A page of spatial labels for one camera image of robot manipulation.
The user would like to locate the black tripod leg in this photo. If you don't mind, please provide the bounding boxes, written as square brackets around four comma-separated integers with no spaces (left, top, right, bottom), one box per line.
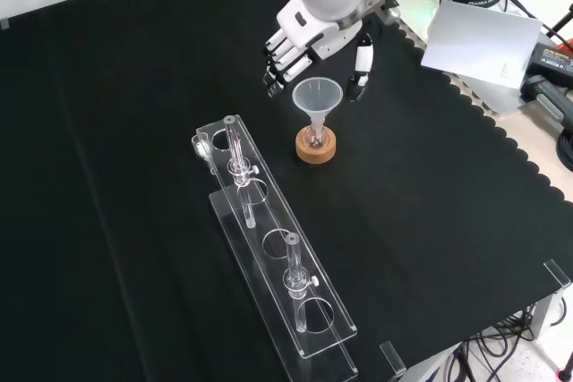
[543,2,573,51]

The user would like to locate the black cloth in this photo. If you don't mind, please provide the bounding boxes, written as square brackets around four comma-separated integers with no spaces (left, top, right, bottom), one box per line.
[0,0,573,382]

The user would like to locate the cork ring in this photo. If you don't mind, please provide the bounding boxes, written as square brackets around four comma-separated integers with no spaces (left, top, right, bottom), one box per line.
[295,124,337,166]

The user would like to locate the clear plastic funnel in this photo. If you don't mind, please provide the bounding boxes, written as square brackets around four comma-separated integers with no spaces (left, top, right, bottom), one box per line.
[291,77,345,142]

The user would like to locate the glass weighing funnel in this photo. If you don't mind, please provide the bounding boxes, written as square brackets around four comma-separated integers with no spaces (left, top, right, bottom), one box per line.
[191,132,217,175]

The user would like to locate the pale board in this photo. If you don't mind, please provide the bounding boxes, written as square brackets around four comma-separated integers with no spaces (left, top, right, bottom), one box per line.
[420,0,543,90]

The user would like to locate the black handled device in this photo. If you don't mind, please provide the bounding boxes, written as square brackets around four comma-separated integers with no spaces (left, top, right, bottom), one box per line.
[521,74,573,133]

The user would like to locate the glass round-bottom flask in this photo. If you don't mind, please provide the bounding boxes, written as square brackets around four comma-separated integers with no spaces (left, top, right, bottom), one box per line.
[302,124,329,151]

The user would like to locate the clear acrylic funnel stand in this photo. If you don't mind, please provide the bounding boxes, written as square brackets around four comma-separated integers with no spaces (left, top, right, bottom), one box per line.
[195,114,359,382]

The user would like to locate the clear acrylic bracket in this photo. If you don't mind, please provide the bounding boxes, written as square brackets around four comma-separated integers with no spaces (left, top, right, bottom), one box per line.
[543,259,573,289]
[379,340,407,378]

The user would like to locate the bundle of black cables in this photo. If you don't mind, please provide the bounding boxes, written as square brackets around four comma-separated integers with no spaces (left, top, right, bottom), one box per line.
[447,303,573,382]

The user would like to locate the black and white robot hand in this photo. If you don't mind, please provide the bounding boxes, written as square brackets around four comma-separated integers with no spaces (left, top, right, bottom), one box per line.
[261,0,375,104]

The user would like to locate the black box with orange label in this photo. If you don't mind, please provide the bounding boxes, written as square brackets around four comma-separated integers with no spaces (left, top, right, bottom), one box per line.
[527,41,573,83]

